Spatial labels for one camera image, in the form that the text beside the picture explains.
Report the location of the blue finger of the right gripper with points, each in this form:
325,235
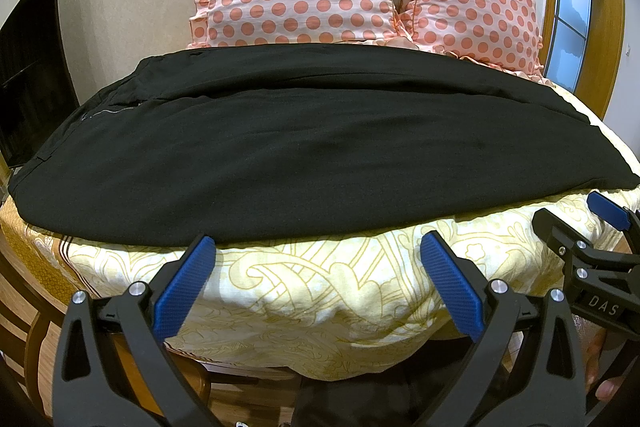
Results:
620,218
585,265

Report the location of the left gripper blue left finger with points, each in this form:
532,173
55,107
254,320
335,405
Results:
90,385

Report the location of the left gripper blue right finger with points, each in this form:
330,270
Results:
525,364

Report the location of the black pants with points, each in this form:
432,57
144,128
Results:
306,140

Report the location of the yellow patterned bed sheet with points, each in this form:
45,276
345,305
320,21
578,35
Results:
332,306

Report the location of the black television screen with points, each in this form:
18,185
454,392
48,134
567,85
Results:
37,93

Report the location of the wooden window frame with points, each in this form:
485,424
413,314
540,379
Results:
595,16

